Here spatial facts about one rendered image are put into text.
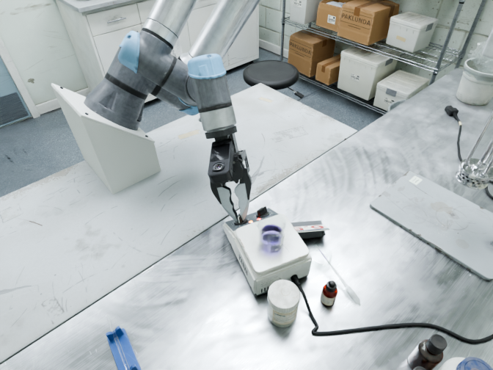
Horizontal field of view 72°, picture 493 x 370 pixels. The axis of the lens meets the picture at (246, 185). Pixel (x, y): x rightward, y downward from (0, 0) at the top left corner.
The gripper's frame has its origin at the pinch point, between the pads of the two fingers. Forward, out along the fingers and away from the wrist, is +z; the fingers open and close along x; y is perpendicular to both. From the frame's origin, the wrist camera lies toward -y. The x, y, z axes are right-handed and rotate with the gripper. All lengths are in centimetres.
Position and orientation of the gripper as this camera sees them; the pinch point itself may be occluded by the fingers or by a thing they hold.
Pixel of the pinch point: (238, 216)
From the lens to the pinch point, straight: 77.8
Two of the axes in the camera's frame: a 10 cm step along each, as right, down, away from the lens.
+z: 2.1, 9.5, 2.5
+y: 1.6, -2.8, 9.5
